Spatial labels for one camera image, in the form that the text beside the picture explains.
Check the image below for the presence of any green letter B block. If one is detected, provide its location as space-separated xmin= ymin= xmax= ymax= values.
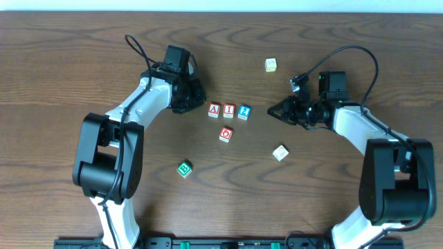
xmin=177 ymin=161 xmax=192 ymax=178

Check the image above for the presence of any plain wooden block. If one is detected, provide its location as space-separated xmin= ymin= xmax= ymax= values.
xmin=273 ymin=145 xmax=289 ymax=161
xmin=264 ymin=58 xmax=278 ymax=72

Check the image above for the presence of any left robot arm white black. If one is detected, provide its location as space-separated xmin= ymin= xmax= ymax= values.
xmin=72 ymin=45 xmax=206 ymax=248

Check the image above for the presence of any red apple picture block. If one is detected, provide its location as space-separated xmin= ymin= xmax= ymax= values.
xmin=219 ymin=127 xmax=233 ymax=142

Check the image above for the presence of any blue number 2 block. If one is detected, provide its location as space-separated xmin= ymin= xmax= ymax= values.
xmin=237 ymin=105 xmax=251 ymax=120

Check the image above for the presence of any plain wooden block far right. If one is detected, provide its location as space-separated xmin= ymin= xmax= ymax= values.
xmin=264 ymin=58 xmax=278 ymax=72

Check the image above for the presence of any red letter I block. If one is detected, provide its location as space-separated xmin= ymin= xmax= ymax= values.
xmin=223 ymin=104 xmax=235 ymax=118

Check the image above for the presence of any red letter A block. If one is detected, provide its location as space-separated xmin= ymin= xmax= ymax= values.
xmin=208 ymin=103 xmax=220 ymax=118

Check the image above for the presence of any black mounting rail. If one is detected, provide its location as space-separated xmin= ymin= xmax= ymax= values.
xmin=53 ymin=236 xmax=405 ymax=249

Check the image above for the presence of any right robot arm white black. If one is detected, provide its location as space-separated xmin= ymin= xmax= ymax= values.
xmin=267 ymin=71 xmax=436 ymax=248

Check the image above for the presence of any plain wooden block near right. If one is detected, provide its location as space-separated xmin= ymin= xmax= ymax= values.
xmin=273 ymin=145 xmax=289 ymax=161

